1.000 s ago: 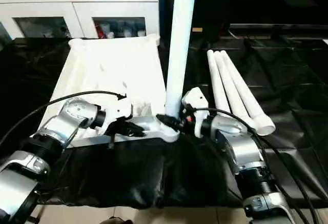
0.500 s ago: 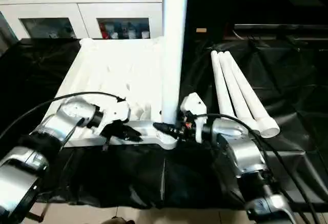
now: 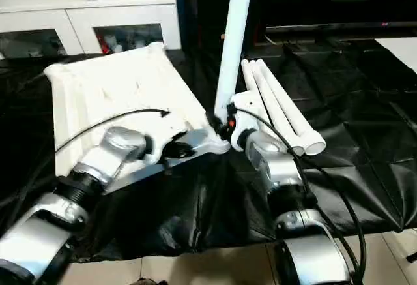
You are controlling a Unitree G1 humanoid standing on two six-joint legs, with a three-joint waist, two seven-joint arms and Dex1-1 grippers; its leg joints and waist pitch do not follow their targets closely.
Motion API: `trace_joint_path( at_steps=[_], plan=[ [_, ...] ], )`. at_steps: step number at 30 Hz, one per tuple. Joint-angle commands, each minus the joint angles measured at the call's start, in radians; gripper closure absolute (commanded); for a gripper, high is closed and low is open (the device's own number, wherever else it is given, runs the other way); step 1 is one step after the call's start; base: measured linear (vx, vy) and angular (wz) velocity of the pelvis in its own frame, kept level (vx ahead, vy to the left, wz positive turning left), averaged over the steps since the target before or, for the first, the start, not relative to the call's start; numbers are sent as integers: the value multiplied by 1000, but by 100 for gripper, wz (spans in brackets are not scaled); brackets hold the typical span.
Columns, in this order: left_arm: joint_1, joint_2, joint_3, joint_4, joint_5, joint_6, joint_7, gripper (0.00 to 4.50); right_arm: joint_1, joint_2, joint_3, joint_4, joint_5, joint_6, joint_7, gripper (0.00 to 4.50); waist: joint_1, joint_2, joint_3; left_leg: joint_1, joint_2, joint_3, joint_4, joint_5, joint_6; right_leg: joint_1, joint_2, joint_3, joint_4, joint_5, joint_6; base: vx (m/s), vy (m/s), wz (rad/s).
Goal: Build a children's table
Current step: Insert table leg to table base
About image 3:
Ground white plastic table top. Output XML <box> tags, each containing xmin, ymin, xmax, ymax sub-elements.
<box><xmin>44</xmin><ymin>41</ymin><xmax>231</xmax><ymax>198</ymax></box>

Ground black plastic mat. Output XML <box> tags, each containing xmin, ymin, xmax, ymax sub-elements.
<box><xmin>0</xmin><ymin>38</ymin><xmax>417</xmax><ymax>265</ymax></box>

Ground black flat panel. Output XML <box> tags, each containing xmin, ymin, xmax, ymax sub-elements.
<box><xmin>265</xmin><ymin>20</ymin><xmax>417</xmax><ymax>35</ymax></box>

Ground white cabinet with glass doors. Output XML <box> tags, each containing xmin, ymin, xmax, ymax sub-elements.
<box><xmin>0</xmin><ymin>0</ymin><xmax>182</xmax><ymax>60</ymax></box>

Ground white flat board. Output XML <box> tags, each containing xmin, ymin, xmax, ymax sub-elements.
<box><xmin>373</xmin><ymin>36</ymin><xmax>417</xmax><ymax>83</ymax></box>

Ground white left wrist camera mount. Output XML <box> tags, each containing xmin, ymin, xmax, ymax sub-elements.
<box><xmin>142</xmin><ymin>111</ymin><xmax>190</xmax><ymax>166</ymax></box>

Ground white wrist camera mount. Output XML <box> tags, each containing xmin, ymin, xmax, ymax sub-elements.
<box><xmin>229</xmin><ymin>90</ymin><xmax>262</xmax><ymax>153</ymax></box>
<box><xmin>142</xmin><ymin>111</ymin><xmax>190</xmax><ymax>166</ymax></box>

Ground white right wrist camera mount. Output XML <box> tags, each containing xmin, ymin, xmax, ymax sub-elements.
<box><xmin>229</xmin><ymin>90</ymin><xmax>262</xmax><ymax>153</ymax></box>

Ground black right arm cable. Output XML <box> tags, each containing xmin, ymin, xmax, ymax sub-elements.
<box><xmin>233</xmin><ymin>106</ymin><xmax>366</xmax><ymax>285</ymax></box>

